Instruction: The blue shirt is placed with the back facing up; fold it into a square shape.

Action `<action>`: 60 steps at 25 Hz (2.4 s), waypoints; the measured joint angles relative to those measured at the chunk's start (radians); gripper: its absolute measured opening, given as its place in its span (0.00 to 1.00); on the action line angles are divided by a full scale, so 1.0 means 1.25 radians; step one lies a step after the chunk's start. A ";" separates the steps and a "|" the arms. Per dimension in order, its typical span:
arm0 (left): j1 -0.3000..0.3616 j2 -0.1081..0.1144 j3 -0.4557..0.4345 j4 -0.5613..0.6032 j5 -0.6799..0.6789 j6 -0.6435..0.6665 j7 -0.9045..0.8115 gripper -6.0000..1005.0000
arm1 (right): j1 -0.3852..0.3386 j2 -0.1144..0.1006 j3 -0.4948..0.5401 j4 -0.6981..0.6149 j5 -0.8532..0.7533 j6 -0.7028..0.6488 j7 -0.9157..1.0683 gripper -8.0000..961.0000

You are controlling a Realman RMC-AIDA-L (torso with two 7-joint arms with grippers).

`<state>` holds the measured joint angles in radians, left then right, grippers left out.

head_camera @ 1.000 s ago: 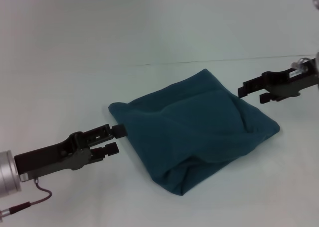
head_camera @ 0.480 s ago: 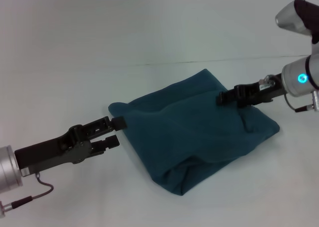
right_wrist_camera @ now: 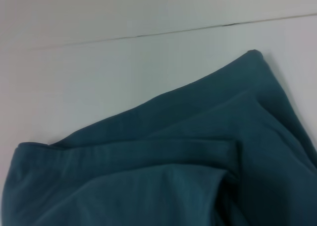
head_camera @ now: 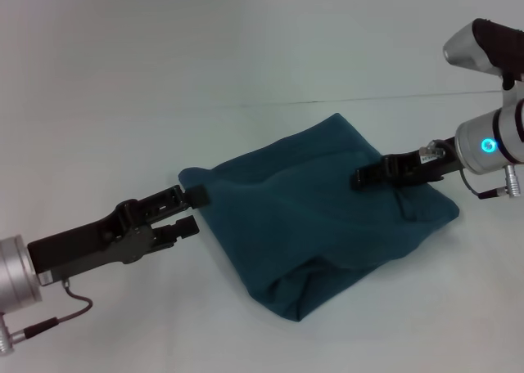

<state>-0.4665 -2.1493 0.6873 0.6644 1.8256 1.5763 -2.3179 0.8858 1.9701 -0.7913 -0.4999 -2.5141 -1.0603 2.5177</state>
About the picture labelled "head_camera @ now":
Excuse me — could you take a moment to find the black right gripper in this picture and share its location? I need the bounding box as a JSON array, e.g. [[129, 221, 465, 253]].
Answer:
[[350, 135, 463, 193]]

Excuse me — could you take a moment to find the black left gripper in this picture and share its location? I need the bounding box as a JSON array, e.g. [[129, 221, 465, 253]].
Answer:
[[26, 185, 211, 287]]

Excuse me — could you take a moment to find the teal blue t-shirt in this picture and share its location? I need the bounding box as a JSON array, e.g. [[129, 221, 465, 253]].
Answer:
[[178, 112, 460, 323]]

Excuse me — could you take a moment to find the silver angled cable connector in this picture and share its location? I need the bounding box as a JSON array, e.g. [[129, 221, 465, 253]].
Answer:
[[418, 141, 446, 162]]

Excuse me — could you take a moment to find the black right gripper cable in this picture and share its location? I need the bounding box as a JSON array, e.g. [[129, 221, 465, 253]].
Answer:
[[457, 167, 511, 201]]

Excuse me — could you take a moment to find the silver cylindrical cable plug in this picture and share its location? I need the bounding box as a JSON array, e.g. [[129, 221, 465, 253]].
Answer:
[[0, 322, 28, 356], [504, 164, 524, 200]]

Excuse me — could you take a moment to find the dark red left gripper cable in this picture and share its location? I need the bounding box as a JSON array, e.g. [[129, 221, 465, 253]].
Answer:
[[23, 280, 94, 339]]

